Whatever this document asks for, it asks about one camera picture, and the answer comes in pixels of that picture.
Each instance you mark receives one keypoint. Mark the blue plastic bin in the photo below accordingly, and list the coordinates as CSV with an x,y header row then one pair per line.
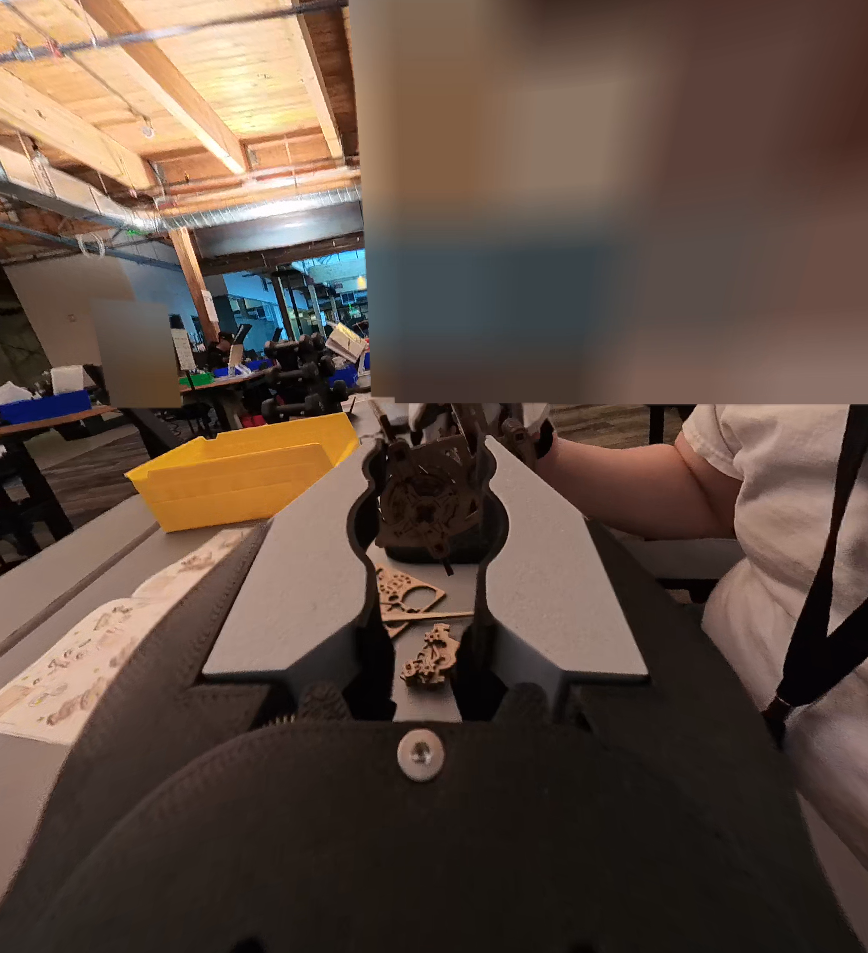
x,y
43,408

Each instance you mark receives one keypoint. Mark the silver ventilation duct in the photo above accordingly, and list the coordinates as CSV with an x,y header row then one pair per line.
x,y
181,212

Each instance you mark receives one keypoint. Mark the illustrated instruction booklet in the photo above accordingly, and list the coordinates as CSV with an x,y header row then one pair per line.
x,y
76,662

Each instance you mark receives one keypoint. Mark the wooden table with black legs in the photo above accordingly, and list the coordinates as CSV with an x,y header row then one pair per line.
x,y
47,424

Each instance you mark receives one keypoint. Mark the assembled wooden model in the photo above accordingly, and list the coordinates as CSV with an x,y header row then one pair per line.
x,y
423,506

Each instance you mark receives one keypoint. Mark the wooden support post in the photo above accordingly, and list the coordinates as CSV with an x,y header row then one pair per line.
x,y
195,283

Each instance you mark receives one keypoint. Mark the person's right forearm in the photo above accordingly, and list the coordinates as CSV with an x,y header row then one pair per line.
x,y
628,491

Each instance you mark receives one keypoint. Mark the person in white shirt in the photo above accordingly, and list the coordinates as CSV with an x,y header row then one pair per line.
x,y
814,633

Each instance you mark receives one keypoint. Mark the yellow plastic bin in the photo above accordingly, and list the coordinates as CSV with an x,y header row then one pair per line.
x,y
248,476

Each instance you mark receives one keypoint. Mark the laser-cut wooden parts sheet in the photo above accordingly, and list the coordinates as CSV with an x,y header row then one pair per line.
x,y
404,592

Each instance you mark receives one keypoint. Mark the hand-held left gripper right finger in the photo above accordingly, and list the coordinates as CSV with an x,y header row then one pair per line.
x,y
553,581

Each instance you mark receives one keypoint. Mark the small wooden gear assembly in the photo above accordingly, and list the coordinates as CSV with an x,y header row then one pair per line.
x,y
428,662

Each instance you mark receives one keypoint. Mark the black dumbbell rack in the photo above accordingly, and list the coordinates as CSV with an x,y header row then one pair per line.
x,y
304,380

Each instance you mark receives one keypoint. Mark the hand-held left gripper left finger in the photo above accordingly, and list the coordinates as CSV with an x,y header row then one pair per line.
x,y
307,581

